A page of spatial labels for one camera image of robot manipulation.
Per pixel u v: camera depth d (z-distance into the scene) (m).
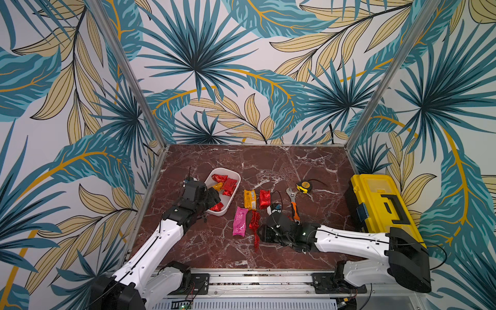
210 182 0.98
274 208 0.74
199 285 0.71
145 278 0.43
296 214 0.92
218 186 0.95
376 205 0.76
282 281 0.75
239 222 0.87
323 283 0.74
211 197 0.72
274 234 0.63
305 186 0.99
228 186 0.97
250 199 0.95
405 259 0.41
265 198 0.95
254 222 0.86
